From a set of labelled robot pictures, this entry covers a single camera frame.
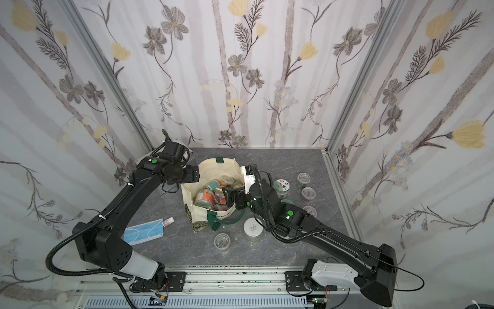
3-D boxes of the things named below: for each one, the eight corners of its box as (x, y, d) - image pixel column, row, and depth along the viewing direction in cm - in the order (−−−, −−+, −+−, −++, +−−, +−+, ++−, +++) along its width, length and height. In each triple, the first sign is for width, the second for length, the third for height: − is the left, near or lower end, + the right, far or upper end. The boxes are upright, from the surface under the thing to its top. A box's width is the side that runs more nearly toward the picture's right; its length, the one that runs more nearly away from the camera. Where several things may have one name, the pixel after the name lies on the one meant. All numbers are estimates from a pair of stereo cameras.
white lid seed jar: (244, 243, 86) (243, 234, 78) (244, 226, 91) (244, 217, 83) (262, 243, 86) (263, 234, 78) (261, 226, 91) (262, 217, 83)
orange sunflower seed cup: (301, 203, 98) (303, 197, 94) (299, 192, 103) (301, 186, 98) (314, 203, 98) (316, 197, 94) (311, 192, 103) (314, 187, 98)
